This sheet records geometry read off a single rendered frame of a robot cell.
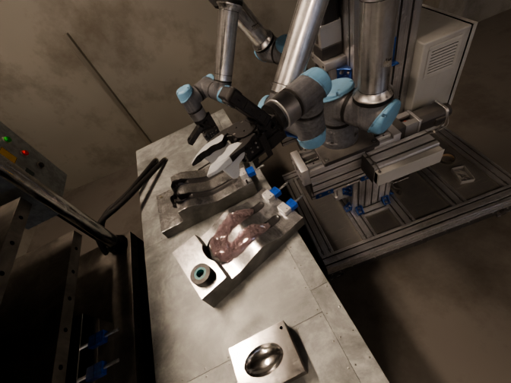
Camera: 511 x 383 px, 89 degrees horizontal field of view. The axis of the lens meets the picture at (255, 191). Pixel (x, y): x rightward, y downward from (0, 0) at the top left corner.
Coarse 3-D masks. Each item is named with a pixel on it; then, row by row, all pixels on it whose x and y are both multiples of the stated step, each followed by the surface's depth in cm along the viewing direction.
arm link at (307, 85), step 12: (312, 72) 58; (324, 72) 58; (288, 84) 59; (300, 84) 57; (312, 84) 57; (324, 84) 58; (300, 96) 56; (312, 96) 58; (324, 96) 61; (312, 108) 60
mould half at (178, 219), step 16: (176, 176) 135; (192, 176) 135; (224, 176) 132; (176, 192) 128; (224, 192) 126; (240, 192) 126; (256, 192) 130; (160, 208) 135; (176, 208) 132; (192, 208) 121; (208, 208) 125; (224, 208) 129; (160, 224) 128; (176, 224) 125; (192, 224) 129
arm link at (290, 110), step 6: (282, 90) 57; (276, 96) 57; (282, 96) 56; (288, 96) 56; (276, 102) 56; (282, 102) 55; (288, 102) 55; (294, 102) 56; (282, 108) 55; (288, 108) 55; (294, 108) 56; (300, 108) 57; (288, 114) 56; (294, 114) 56; (300, 114) 58; (288, 120) 57; (294, 120) 58; (288, 126) 58
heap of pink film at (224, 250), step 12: (228, 216) 110; (240, 216) 112; (228, 228) 110; (252, 228) 105; (264, 228) 107; (216, 240) 108; (240, 240) 104; (252, 240) 103; (216, 252) 104; (228, 252) 103; (240, 252) 103
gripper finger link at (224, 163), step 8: (232, 144) 52; (224, 152) 51; (232, 152) 50; (216, 160) 50; (224, 160) 49; (240, 160) 53; (216, 168) 49; (224, 168) 50; (232, 168) 52; (208, 176) 50; (232, 176) 53
